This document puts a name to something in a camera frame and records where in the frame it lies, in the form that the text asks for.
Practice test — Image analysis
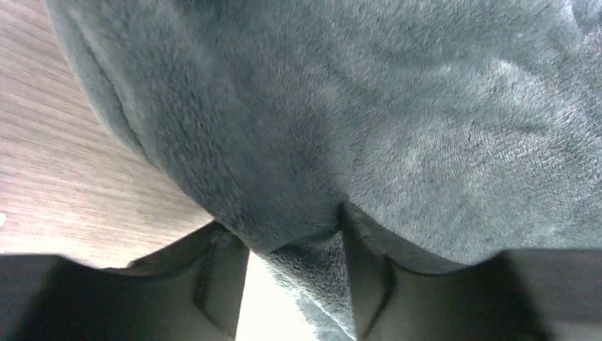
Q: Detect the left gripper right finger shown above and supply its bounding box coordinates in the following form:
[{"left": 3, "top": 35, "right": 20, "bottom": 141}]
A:
[{"left": 339, "top": 204, "right": 601, "bottom": 340}]

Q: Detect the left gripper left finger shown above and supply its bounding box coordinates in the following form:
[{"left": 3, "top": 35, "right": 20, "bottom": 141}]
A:
[{"left": 1, "top": 222, "right": 249, "bottom": 340}]

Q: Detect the grey fluffy pillowcase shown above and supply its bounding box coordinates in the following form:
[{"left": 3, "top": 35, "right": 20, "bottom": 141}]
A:
[{"left": 45, "top": 1, "right": 601, "bottom": 340}]

